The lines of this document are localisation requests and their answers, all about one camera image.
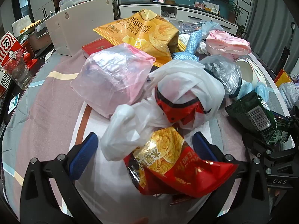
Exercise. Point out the red box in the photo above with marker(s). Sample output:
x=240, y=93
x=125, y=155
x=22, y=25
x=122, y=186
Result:
x=93, y=47

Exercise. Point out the white tissue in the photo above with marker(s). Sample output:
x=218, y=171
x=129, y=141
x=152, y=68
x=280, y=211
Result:
x=184, y=38

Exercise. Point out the blue face mask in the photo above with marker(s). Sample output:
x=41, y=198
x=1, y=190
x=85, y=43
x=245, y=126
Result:
x=260, y=89

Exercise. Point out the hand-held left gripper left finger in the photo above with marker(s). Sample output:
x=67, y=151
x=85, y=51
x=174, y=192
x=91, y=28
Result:
x=83, y=154

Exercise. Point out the yellow envelope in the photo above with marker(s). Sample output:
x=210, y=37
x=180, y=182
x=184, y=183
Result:
x=30, y=25

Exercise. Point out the desk calendar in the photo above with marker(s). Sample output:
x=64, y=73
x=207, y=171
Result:
x=212, y=7

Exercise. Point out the white bin liner bag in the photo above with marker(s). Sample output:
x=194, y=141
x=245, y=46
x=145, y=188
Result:
x=288, y=95

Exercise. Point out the small potted plant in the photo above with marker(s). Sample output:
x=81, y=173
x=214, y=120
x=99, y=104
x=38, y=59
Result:
x=241, y=31

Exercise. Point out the translucent white plastic bag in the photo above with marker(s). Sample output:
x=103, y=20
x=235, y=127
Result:
x=126, y=133

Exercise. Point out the red and white paper bag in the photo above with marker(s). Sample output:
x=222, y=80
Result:
x=9, y=44

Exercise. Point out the white board box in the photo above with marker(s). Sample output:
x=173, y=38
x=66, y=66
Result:
x=81, y=28

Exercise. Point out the pink card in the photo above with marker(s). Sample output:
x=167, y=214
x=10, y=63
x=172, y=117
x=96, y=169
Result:
x=198, y=5

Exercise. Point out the white television cabinet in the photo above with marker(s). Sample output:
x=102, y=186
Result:
x=193, y=16

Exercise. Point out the red and gold snack bag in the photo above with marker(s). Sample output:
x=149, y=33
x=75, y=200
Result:
x=177, y=172

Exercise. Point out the black upright stand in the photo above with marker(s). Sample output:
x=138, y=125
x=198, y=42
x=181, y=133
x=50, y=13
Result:
x=286, y=51

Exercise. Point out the clear blue printed wrapper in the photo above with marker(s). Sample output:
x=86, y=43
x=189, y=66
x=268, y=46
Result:
x=186, y=25

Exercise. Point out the white red printed plastic bag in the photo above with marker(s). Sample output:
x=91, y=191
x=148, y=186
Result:
x=186, y=81

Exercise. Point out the grey plastic bag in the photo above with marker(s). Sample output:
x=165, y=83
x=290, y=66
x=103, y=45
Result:
x=224, y=72

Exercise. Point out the small clear storage box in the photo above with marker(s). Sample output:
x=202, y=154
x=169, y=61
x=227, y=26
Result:
x=74, y=0

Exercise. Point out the yellow potato chip bag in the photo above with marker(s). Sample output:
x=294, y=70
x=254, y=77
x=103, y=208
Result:
x=144, y=32

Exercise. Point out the pink packet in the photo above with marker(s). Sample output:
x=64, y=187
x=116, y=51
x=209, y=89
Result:
x=224, y=43

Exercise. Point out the tall potted plant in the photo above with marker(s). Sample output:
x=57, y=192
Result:
x=234, y=10

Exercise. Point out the white paper cup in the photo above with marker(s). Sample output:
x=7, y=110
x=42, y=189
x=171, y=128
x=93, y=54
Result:
x=245, y=72

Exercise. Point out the yellow paper bag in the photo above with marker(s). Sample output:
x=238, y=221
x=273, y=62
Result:
x=282, y=78

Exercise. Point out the teal card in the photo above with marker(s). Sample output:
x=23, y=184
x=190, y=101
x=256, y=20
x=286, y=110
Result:
x=14, y=102

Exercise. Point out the light blue knotted cloth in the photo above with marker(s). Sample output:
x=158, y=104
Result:
x=193, y=42

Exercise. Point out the clear drinking glass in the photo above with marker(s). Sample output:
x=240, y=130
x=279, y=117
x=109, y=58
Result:
x=18, y=74

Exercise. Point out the leafy plant rack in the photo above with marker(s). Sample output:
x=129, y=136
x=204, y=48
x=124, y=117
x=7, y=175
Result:
x=115, y=9

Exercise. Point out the pink grey striped blanket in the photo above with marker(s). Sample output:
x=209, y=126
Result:
x=51, y=112

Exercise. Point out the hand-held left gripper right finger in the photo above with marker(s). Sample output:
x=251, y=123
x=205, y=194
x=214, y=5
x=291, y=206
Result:
x=203, y=144

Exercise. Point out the pink plastic bag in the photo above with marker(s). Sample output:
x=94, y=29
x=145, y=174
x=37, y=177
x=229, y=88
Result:
x=109, y=79

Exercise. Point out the grey curtain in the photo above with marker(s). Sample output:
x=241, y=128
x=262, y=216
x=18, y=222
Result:
x=268, y=16

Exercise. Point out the green snack packet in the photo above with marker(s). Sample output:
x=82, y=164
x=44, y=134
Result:
x=247, y=109

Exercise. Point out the red figurine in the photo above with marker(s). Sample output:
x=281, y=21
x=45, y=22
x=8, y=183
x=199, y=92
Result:
x=27, y=58

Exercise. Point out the cardboard box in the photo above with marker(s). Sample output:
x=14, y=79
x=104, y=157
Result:
x=38, y=40

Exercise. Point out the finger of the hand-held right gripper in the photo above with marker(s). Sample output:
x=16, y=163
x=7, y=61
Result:
x=293, y=113
x=253, y=141

